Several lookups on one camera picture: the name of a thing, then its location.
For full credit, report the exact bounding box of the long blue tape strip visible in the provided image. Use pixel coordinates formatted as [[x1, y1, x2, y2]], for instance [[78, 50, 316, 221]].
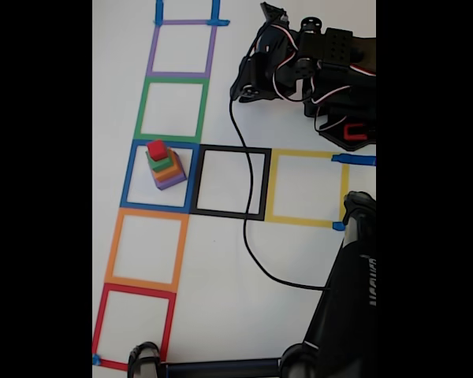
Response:
[[330, 154, 377, 167]]

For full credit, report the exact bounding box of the orange cube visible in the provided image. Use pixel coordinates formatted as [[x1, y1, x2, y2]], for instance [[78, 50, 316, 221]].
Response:
[[150, 154, 182, 183]]

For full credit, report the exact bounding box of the small red cube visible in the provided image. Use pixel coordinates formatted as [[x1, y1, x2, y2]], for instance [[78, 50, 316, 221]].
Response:
[[146, 139, 166, 161]]

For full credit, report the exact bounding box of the green cube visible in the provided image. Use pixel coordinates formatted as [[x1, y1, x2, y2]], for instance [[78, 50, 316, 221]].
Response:
[[145, 150, 173, 172]]

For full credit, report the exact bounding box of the red square frame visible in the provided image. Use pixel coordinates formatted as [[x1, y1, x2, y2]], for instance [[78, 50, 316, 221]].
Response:
[[92, 283, 177, 372]]

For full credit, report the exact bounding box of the black camera cable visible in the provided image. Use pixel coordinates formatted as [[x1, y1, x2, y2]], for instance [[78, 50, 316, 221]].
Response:
[[229, 96, 332, 291]]

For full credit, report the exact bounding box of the purple square block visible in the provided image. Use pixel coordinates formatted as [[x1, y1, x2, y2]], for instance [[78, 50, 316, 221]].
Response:
[[154, 156, 188, 193]]

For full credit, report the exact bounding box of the black tripod stand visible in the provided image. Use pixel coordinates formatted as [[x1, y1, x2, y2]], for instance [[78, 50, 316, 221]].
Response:
[[126, 191, 377, 378]]

